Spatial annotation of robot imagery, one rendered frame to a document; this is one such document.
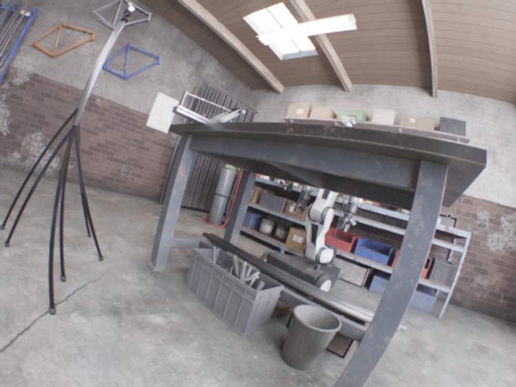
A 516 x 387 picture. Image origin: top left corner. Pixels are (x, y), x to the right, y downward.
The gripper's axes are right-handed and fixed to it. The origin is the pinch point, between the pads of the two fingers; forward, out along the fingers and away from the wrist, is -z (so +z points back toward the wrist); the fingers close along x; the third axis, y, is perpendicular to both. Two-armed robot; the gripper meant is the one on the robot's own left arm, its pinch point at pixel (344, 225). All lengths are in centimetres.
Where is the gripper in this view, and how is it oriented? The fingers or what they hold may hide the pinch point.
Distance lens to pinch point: 174.8
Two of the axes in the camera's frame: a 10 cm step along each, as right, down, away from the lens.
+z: 4.1, -9.0, 1.3
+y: 6.7, 2.0, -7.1
